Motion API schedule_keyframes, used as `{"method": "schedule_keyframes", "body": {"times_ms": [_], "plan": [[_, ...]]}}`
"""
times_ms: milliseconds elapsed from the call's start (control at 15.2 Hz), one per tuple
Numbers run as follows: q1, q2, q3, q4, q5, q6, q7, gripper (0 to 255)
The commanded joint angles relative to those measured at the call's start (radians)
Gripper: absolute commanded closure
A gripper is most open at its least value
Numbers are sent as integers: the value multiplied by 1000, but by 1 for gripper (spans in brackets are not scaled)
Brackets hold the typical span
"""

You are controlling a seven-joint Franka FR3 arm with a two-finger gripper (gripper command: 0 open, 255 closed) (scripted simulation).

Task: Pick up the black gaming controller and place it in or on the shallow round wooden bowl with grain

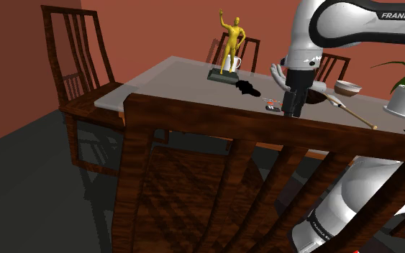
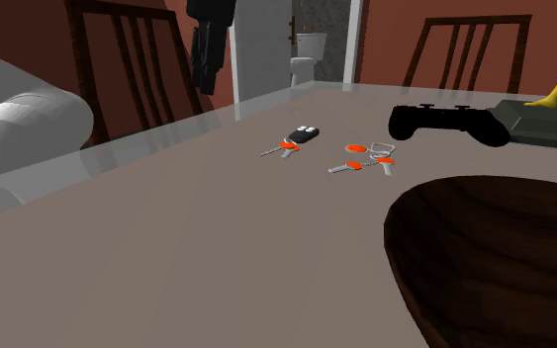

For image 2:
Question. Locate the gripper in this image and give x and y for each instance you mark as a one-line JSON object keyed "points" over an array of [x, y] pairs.
{"points": [[209, 10]]}

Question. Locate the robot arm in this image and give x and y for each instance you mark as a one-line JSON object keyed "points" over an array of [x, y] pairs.
{"points": [[22, 130]]}

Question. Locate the white door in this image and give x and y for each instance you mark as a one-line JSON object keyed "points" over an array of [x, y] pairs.
{"points": [[261, 48]]}

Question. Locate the white toilet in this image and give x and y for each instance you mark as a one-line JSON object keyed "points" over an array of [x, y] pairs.
{"points": [[309, 47]]}

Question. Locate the dark wooden chair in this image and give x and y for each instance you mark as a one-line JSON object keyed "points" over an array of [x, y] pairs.
{"points": [[518, 53], [81, 72]]}

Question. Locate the black fob key bunch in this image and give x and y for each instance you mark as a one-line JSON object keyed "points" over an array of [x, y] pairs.
{"points": [[302, 135]]}

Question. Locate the orange tag key bunch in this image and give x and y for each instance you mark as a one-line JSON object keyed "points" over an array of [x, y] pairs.
{"points": [[355, 149]]}

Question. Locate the grey brown table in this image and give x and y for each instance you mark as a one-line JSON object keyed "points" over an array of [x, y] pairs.
{"points": [[201, 241]]}

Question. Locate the black game controller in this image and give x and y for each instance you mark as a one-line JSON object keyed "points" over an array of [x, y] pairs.
{"points": [[444, 121]]}

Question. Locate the yellow figure on grey base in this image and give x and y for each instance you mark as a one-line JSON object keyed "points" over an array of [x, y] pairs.
{"points": [[548, 126]]}

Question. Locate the dark wooden bowl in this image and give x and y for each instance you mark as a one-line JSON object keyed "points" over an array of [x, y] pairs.
{"points": [[495, 260]]}

